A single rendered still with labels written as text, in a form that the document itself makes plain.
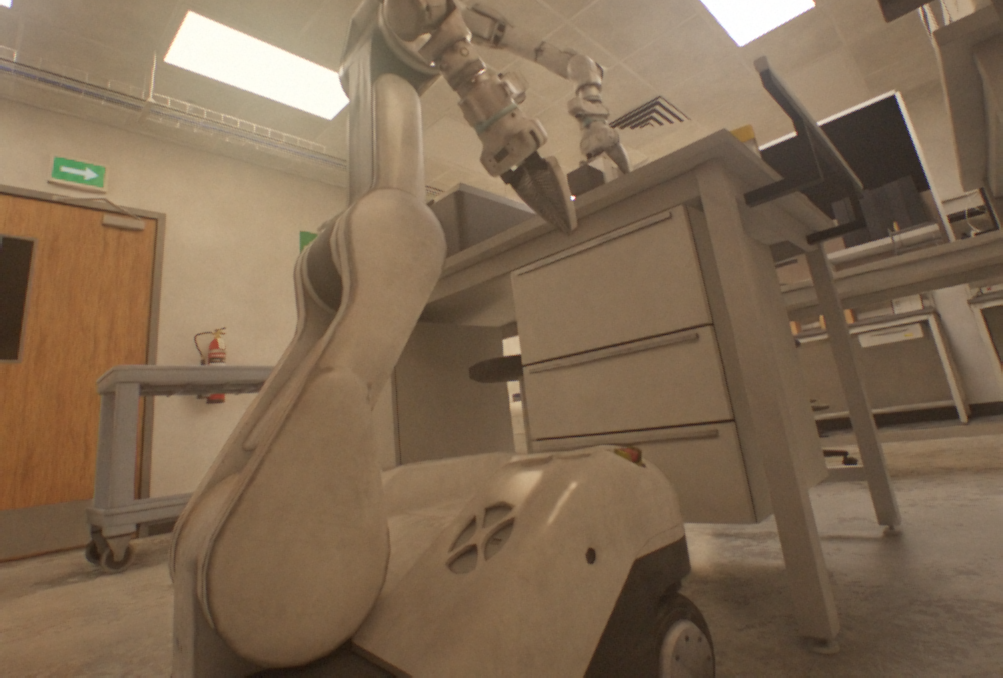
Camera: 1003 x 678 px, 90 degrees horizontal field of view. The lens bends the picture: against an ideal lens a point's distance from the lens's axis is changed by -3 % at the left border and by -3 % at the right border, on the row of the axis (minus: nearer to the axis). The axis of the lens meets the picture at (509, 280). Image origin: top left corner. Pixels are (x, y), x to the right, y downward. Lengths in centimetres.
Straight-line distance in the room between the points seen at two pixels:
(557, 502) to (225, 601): 33
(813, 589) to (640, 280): 62
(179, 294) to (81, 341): 65
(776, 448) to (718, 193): 48
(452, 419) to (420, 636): 137
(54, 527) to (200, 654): 347
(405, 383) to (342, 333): 116
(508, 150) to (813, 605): 86
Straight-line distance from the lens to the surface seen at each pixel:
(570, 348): 123
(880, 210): 332
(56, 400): 412
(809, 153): 122
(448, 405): 191
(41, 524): 410
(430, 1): 77
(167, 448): 418
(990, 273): 343
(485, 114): 74
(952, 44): 105
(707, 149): 108
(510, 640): 57
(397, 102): 91
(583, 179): 123
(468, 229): 162
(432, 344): 190
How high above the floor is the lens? 41
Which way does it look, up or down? 16 degrees up
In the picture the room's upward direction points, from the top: 7 degrees counter-clockwise
